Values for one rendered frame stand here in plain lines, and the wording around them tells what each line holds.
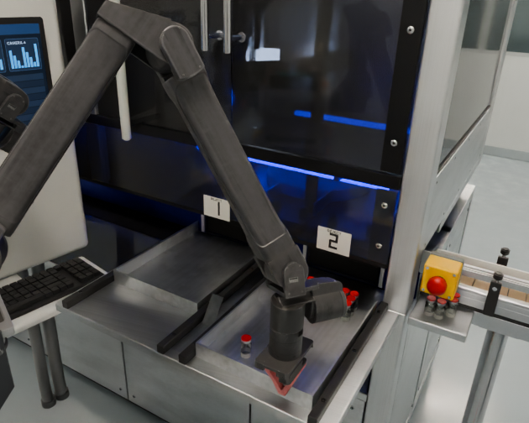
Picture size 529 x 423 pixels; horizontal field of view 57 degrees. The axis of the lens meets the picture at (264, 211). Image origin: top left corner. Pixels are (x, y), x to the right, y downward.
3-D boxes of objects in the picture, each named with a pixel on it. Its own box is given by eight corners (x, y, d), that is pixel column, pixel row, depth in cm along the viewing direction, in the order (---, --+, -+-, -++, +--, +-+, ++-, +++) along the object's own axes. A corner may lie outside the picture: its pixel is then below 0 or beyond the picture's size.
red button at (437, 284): (428, 285, 108) (431, 270, 107) (447, 291, 106) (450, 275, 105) (424, 294, 105) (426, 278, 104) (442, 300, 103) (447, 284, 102)
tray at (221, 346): (278, 279, 126) (279, 268, 124) (375, 314, 114) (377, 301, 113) (196, 356, 99) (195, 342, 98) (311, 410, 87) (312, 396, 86)
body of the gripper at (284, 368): (313, 348, 88) (316, 315, 85) (287, 383, 80) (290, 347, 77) (281, 336, 91) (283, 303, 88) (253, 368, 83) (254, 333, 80)
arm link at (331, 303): (262, 254, 84) (283, 264, 76) (322, 244, 88) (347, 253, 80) (268, 321, 85) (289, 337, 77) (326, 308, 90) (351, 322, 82)
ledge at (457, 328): (421, 295, 125) (422, 289, 124) (474, 310, 119) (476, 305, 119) (406, 323, 114) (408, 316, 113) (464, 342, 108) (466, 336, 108)
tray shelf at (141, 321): (185, 232, 153) (184, 227, 152) (407, 304, 121) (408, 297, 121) (55, 310, 115) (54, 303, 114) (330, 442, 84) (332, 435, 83)
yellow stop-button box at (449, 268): (426, 276, 115) (432, 249, 112) (458, 285, 112) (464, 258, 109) (418, 292, 109) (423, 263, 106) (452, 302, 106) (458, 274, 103)
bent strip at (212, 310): (212, 314, 112) (212, 292, 110) (223, 318, 111) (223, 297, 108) (172, 349, 101) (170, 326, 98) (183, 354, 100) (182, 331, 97)
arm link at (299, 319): (265, 289, 81) (280, 307, 77) (302, 281, 84) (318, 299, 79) (264, 322, 84) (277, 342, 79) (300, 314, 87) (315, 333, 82)
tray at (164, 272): (197, 231, 150) (196, 220, 148) (271, 253, 138) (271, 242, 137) (114, 282, 123) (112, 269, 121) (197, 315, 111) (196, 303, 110)
